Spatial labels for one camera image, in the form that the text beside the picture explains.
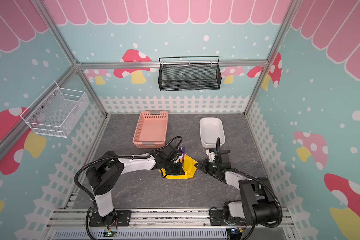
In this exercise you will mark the pink perforated plastic basket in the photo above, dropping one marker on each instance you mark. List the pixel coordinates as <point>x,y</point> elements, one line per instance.
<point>151,130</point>

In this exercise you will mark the white plastic tub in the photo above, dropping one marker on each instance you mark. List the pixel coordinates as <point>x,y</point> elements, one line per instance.
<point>210,130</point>

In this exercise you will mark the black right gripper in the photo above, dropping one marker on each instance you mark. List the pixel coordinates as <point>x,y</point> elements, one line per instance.
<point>215,162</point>

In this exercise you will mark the white wire wall basket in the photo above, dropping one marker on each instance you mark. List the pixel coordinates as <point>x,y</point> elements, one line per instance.
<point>57,112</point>

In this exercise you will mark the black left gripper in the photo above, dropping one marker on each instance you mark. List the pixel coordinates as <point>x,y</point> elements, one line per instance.
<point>177,172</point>

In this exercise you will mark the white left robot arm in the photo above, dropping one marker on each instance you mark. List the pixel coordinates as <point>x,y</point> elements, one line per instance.
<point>98,178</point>

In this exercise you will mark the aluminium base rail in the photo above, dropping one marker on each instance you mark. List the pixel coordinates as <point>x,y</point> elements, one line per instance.
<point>144,224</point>

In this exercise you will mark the yellow paper napkin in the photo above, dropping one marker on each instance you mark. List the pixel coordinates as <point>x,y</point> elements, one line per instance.
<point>188,166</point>

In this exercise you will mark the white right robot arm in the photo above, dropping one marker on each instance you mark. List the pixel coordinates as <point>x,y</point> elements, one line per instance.
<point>258,204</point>

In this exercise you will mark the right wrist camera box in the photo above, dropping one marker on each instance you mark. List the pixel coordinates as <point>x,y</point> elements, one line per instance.
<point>214,156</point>

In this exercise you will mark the black mesh wall basket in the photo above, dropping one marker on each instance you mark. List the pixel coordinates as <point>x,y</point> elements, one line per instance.
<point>195,73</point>

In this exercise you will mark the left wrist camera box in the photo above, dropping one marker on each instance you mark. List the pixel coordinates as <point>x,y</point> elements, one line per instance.
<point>173,153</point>

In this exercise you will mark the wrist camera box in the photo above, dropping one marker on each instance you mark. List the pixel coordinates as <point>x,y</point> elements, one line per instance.
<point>214,156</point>
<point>173,153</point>

